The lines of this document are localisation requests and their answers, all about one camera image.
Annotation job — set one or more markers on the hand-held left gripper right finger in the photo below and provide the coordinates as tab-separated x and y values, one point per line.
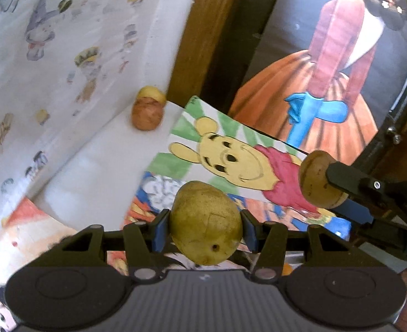
250	231

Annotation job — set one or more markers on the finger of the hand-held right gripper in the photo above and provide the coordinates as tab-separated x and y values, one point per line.
355	211
352	183

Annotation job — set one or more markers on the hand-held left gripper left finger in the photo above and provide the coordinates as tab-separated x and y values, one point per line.
160	231

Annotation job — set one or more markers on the brown kiwi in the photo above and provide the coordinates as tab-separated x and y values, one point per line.
312	179

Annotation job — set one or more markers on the green pear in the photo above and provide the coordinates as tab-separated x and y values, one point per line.
203	221

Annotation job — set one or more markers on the grey metal tray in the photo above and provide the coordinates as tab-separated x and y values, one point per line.
383	259

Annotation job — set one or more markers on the colourful spiky-hair anime poster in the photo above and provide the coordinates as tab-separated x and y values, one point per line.
148	193

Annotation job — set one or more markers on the yellow bear poster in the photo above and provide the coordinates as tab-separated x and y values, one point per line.
224	152

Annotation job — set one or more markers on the orange dress figure poster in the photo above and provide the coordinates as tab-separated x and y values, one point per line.
335	76

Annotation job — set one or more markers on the orange-brown round fruit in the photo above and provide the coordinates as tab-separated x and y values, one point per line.
147	116

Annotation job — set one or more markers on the smiling boys poster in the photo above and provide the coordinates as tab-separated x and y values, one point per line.
27	228

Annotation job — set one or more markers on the small yellow fruit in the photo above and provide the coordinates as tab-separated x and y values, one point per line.
150	92

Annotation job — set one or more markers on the white cartoon printed blanket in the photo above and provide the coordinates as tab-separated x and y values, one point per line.
51	58

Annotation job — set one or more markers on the brown wooden post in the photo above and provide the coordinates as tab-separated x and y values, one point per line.
203	34

